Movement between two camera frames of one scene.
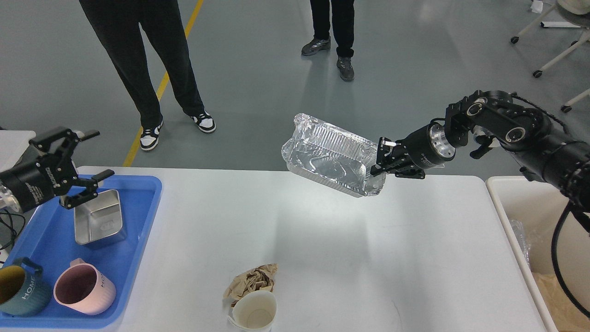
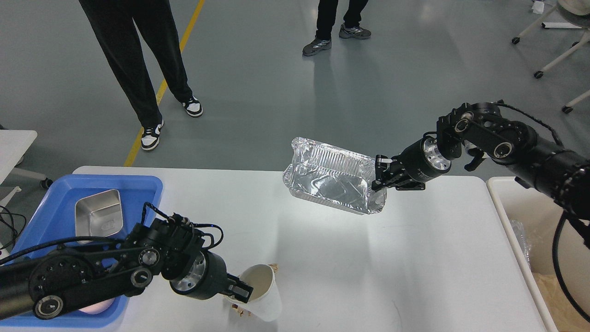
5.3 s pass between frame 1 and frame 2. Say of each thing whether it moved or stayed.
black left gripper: moved
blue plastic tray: stayed
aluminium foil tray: moved
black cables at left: stayed
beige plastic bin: stayed
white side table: stayed
